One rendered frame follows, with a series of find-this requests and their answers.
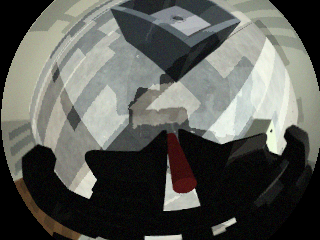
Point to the dark red peg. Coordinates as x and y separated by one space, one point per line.
182 177

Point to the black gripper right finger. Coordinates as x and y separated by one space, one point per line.
210 161

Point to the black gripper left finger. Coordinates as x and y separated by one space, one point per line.
149 165

